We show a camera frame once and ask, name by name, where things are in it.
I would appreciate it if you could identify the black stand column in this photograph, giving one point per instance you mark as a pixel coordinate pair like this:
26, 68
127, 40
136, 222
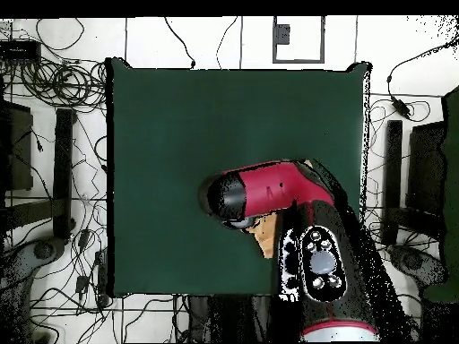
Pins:
229, 319

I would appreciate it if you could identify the small black power adapter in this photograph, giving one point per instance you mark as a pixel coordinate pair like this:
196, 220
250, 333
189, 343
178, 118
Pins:
84, 238
81, 285

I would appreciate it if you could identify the grey square floor frame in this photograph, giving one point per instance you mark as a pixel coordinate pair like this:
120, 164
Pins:
297, 61

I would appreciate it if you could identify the black power strip with plugs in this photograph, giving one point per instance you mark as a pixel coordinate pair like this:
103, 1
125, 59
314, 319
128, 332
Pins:
102, 279

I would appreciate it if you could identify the tan terry towel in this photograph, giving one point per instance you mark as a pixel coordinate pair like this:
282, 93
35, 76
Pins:
268, 236

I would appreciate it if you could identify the flat black device box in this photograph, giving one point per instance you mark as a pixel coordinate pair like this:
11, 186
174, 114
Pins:
19, 50

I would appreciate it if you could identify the dark green table cloth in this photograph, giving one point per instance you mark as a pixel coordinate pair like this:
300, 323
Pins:
161, 107

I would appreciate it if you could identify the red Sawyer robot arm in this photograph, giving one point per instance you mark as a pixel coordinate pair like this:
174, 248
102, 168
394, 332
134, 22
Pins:
279, 186

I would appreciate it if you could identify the dark rectangular box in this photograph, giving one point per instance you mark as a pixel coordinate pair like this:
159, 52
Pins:
426, 168
16, 143

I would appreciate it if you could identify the small dark grey box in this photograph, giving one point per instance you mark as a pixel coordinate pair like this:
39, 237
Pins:
282, 34

